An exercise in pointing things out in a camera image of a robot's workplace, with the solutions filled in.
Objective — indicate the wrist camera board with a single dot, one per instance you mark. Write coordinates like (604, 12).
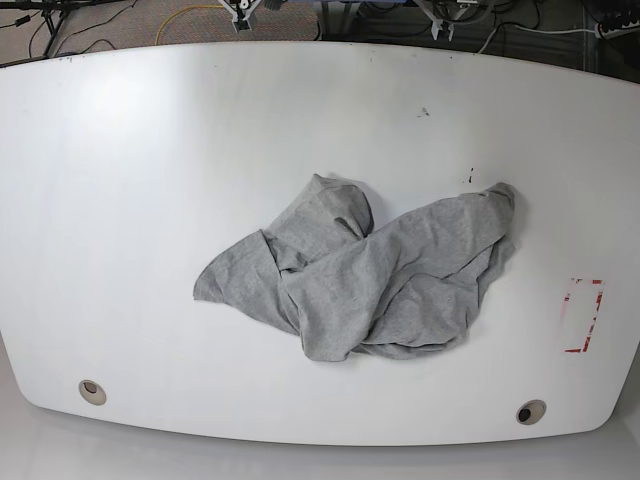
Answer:
(442, 29)
(242, 25)

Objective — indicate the grey T-shirt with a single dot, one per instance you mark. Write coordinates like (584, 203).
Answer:
(323, 272)

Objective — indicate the white power strip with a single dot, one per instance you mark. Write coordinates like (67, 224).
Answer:
(619, 24)

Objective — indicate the left table cable grommet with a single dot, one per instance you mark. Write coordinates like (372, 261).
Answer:
(92, 393)

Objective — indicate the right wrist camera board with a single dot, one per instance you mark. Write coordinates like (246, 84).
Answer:
(242, 25)

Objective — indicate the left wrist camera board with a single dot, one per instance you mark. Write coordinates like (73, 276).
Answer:
(442, 29)

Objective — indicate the right table cable grommet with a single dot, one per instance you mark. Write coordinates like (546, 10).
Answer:
(531, 412)

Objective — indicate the table cable grommet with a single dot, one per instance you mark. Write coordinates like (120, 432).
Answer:
(531, 412)
(92, 393)

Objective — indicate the red tape rectangle marking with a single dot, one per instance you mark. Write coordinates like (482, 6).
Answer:
(579, 314)

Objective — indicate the black tripod stand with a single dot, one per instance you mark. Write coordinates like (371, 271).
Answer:
(53, 14)

